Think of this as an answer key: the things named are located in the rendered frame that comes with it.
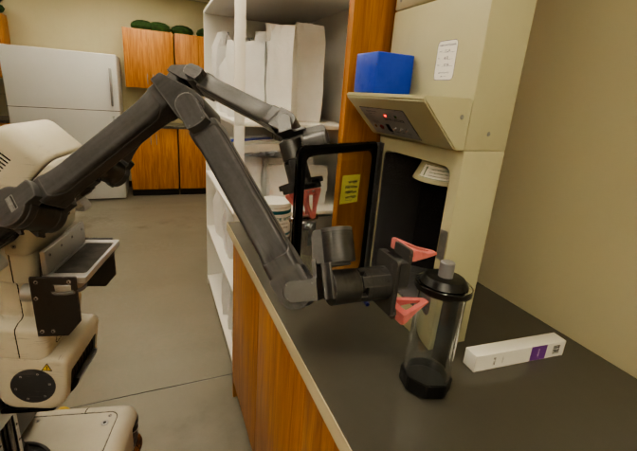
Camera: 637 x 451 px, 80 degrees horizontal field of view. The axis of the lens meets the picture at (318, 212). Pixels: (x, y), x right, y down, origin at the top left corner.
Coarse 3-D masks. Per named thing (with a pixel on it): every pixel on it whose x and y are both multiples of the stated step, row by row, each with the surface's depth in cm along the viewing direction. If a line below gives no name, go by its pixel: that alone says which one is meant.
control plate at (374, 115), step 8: (368, 112) 94; (376, 112) 90; (384, 112) 87; (392, 112) 83; (400, 112) 80; (376, 120) 94; (384, 120) 90; (392, 120) 87; (400, 120) 84; (408, 120) 81; (376, 128) 98; (392, 128) 90; (408, 128) 84; (408, 136) 87; (416, 136) 84
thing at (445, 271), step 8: (440, 264) 72; (448, 264) 71; (424, 272) 75; (432, 272) 74; (440, 272) 72; (448, 272) 71; (424, 280) 72; (432, 280) 70; (440, 280) 70; (448, 280) 71; (456, 280) 71; (464, 280) 72; (432, 288) 70; (440, 288) 69; (448, 288) 69; (456, 288) 69; (464, 288) 70
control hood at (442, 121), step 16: (352, 96) 95; (368, 96) 87; (384, 96) 81; (400, 96) 76; (416, 96) 72; (432, 96) 70; (416, 112) 75; (432, 112) 71; (448, 112) 72; (464, 112) 73; (416, 128) 81; (432, 128) 75; (448, 128) 73; (464, 128) 75; (432, 144) 81; (448, 144) 75
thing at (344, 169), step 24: (312, 144) 85; (312, 168) 86; (336, 168) 93; (360, 168) 100; (312, 192) 88; (336, 192) 95; (360, 192) 103; (312, 216) 90; (336, 216) 97; (360, 216) 106; (360, 240) 109
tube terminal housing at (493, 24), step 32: (448, 0) 78; (480, 0) 71; (512, 0) 70; (416, 32) 88; (448, 32) 79; (480, 32) 71; (512, 32) 72; (416, 64) 89; (480, 64) 72; (512, 64) 74; (448, 96) 80; (480, 96) 74; (512, 96) 77; (480, 128) 76; (448, 160) 80; (480, 160) 79; (448, 192) 81; (480, 192) 81; (448, 224) 81; (480, 224) 84; (448, 256) 83; (480, 256) 87
